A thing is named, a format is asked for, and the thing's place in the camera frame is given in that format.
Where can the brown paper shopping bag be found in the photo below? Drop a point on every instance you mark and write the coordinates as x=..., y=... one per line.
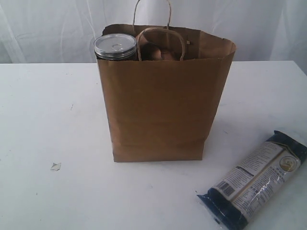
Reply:
x=163, y=110

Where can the dark can with pull-tab lid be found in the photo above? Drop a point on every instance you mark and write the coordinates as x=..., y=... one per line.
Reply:
x=116, y=47

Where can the long noodle package black ends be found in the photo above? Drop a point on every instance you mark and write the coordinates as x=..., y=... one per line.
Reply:
x=235, y=199

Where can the brown pouch with orange label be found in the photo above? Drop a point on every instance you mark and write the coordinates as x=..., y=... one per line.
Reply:
x=154, y=52

